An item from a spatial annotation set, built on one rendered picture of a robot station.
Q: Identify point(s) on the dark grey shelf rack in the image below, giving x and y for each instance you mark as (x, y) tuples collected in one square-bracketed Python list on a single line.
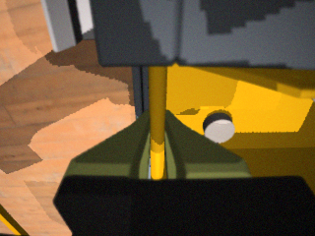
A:
[(270, 34)]

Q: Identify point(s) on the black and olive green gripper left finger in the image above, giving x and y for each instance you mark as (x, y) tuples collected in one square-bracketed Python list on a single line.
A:
[(119, 154)]

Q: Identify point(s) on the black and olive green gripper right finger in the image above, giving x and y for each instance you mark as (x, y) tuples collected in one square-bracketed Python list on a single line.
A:
[(196, 156)]

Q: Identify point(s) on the yellow bin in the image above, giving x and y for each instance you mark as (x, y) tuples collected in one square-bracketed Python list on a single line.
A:
[(274, 121)]

